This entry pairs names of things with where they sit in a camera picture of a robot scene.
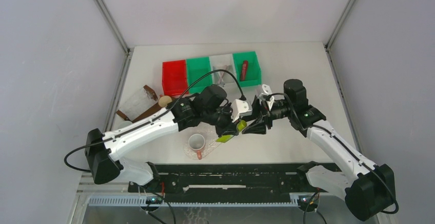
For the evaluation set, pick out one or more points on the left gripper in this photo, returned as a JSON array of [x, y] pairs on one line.
[[230, 127]]

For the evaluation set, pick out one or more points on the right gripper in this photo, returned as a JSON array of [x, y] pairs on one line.
[[258, 127]]

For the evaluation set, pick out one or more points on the green yellow toothpaste tube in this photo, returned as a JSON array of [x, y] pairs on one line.
[[231, 135]]

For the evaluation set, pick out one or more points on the beige cup orange handle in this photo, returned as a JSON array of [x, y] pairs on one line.
[[163, 101]]

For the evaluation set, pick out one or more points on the clear holder with wooden ends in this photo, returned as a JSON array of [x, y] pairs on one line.
[[137, 104]]

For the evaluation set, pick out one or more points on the white blue mug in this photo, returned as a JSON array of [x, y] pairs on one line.
[[124, 124]]

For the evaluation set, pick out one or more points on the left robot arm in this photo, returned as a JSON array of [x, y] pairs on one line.
[[105, 152]]

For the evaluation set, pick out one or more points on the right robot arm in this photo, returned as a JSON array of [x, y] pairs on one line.
[[366, 188]]

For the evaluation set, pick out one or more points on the clear textured oval tray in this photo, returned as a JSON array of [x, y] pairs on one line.
[[210, 136]]

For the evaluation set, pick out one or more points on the green bin with toothpaste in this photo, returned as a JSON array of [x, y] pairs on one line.
[[253, 75]]

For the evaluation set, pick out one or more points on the red toothpaste tube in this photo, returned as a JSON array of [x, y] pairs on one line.
[[244, 69]]

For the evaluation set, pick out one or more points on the pink toothbrush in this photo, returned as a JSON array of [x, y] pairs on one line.
[[221, 81]]

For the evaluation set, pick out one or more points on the brown wooden oval tray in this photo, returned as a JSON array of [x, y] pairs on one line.
[[155, 108]]

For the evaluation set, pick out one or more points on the green bin with cups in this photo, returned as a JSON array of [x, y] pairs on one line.
[[196, 68]]

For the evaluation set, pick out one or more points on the white translucent bin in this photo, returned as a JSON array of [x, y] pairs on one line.
[[220, 60]]

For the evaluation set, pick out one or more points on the red plastic bin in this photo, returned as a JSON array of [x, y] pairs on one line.
[[174, 77]]

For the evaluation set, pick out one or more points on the right circuit board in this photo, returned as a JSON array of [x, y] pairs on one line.
[[306, 205]]

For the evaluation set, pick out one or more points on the circuit board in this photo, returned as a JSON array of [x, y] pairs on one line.
[[153, 200], [306, 205]]

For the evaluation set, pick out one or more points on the left circuit board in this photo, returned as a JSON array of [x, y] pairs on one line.
[[153, 200]]

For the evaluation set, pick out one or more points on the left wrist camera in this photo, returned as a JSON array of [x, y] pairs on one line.
[[240, 108]]

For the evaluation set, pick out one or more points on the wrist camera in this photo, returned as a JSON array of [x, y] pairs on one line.
[[240, 108], [264, 93]]

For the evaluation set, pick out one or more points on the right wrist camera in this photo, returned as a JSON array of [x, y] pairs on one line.
[[264, 93]]

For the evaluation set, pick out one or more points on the black front rail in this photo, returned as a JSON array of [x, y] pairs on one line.
[[226, 183]]

